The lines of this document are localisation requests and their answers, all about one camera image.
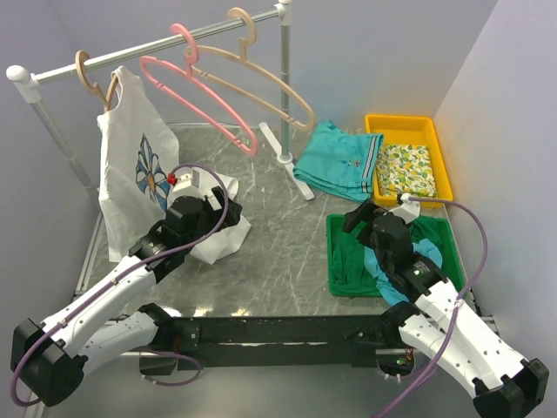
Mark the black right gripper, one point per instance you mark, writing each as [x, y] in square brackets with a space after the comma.
[365, 212]

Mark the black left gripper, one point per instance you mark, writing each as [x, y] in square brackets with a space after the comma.
[221, 198]

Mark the light blue t shirt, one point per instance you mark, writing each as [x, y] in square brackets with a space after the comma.
[387, 278]

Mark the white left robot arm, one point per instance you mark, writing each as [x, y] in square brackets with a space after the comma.
[52, 357]

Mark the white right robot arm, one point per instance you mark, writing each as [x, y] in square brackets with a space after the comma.
[436, 320]

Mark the folded teal polo shirt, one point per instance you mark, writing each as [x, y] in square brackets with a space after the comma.
[340, 163]

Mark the dark green shirt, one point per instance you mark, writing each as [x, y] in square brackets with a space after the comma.
[347, 276]

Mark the white flower print shirt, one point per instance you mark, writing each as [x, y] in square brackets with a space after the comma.
[138, 150]

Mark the beige hanger on right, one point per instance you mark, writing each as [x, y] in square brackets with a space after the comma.
[293, 110]

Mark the beige hanger with shirt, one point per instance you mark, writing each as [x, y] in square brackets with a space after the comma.
[94, 89]

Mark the lemon print folded cloth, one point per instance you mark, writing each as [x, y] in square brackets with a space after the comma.
[405, 169]

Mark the yellow plastic tray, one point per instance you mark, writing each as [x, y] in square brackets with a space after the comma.
[413, 130]

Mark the green plastic tray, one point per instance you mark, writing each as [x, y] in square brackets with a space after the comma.
[451, 264]

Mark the black base beam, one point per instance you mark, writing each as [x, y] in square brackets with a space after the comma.
[355, 340]

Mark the metal clothes rack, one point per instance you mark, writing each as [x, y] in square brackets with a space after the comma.
[28, 85]

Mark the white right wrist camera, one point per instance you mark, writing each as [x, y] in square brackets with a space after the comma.
[408, 209]

